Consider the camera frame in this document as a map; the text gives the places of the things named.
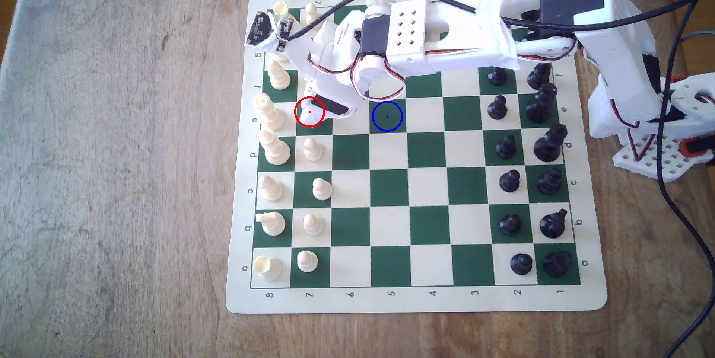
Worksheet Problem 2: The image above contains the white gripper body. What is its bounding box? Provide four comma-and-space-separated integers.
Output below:
289, 8, 365, 106

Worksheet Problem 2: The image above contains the green and cream chess mat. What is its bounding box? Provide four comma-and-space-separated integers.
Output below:
226, 0, 608, 314

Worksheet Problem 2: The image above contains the white bishop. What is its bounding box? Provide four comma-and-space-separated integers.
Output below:
259, 175, 285, 202
266, 60, 292, 91

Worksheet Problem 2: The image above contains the white king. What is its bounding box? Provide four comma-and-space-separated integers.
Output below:
252, 93, 286, 132

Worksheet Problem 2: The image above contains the white queen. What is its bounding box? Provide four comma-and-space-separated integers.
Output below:
259, 128, 292, 167

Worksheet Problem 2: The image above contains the black king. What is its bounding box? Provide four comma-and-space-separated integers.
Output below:
525, 83, 558, 124

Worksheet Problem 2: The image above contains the black bishop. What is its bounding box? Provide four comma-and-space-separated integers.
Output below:
527, 62, 553, 90
537, 167, 564, 196

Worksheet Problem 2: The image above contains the black queen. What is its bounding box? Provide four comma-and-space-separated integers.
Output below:
533, 124, 568, 163

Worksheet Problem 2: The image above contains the red clamp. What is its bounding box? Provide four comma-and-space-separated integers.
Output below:
679, 136, 715, 159

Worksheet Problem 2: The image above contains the small gripper camera module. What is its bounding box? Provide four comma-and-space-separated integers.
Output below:
245, 9, 297, 49

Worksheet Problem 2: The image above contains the white perforated base plate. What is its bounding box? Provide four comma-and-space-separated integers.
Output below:
613, 134, 715, 183

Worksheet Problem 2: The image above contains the black cable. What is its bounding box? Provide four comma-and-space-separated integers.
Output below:
279, 0, 715, 358

